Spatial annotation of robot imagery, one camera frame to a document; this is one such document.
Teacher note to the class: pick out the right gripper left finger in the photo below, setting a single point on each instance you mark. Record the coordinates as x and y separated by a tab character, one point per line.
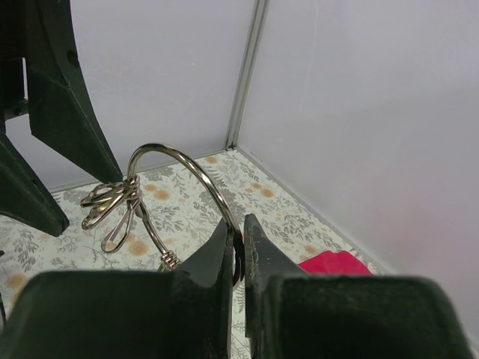
184	313

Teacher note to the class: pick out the floral patterned table mat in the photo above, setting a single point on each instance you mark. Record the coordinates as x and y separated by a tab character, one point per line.
182	215

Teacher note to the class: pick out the right aluminium frame post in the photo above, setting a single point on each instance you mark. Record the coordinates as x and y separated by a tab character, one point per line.
252	44

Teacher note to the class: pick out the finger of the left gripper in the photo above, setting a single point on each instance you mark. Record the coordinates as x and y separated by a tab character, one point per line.
60	109
24	197

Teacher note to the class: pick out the folded red cloth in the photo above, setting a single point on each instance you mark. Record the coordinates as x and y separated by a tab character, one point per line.
340	263

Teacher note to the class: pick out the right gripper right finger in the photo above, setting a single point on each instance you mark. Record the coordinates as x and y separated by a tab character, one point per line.
290	313

